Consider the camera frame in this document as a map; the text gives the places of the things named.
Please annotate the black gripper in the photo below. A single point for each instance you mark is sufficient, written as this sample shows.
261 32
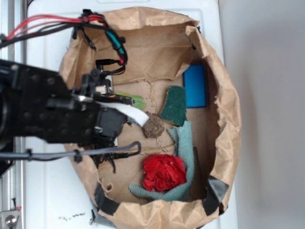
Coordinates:
88 115

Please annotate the green plush animal toy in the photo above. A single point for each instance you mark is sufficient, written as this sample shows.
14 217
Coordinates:
138 100

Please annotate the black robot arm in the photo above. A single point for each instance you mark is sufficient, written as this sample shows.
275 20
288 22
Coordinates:
37 102

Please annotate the grey brown rock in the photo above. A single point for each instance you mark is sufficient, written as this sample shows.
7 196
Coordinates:
154 127

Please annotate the green yellow scrub sponge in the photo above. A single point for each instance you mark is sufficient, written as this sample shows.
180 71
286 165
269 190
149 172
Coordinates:
174 108

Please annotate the red crumpled cloth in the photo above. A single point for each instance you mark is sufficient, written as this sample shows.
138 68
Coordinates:
163 172

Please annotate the teal microfibre cloth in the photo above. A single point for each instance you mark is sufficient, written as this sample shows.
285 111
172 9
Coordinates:
183 139

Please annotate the brown paper lined bin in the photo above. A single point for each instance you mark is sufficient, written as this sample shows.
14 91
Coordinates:
163 37

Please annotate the blue rectangular block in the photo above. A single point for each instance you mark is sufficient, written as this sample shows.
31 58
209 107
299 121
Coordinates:
194 83

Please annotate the black metal bracket plate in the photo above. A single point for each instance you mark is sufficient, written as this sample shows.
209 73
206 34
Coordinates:
6 164

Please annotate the aluminium frame rail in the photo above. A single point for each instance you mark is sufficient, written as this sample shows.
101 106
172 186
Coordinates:
12 196

